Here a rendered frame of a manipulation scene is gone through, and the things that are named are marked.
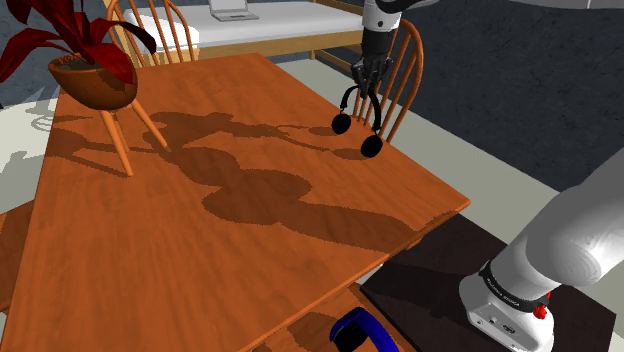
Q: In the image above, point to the wooden spindle-back chair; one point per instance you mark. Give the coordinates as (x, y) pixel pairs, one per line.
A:
(166, 34)
(407, 73)

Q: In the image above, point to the red plant in brown pot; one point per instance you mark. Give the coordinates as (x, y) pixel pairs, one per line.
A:
(95, 85)

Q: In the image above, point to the wooden table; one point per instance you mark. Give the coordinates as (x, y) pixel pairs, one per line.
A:
(146, 244)

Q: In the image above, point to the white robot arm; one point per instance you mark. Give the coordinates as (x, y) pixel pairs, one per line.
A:
(560, 248)

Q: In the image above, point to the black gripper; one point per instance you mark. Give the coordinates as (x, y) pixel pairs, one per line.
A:
(377, 45)

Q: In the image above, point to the blue headphones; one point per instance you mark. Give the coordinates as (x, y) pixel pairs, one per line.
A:
(363, 324)

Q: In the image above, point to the black headphones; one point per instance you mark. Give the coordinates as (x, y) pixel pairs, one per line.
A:
(371, 146)

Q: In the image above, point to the wooden chair seat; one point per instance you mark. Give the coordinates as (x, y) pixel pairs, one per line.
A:
(312, 326)

